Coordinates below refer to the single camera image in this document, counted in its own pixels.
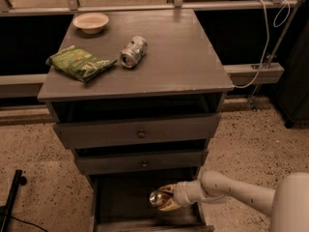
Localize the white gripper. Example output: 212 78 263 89
158 182 193 212

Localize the orange soda can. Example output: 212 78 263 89
149 190 172 208

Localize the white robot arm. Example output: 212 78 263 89
150 170 309 232

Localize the grey open bottom drawer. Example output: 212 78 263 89
89 168 214 232

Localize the grey middle drawer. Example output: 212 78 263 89
75 149 208 175

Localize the grey top drawer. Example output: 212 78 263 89
54 113 220 149

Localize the grey wooden drawer cabinet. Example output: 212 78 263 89
38 10 233 232

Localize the silver soda can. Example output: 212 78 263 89
120 36 148 69

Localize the grey metal railing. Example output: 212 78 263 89
0 0 301 101

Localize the black stand leg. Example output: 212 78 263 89
0 169 27 232

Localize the green chip bag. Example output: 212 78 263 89
46 45 117 82

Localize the dark cabinet at right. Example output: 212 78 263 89
274 19 309 129

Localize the white bowl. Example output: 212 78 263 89
72 13 109 34

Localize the black floor cable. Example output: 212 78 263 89
0 214 50 232

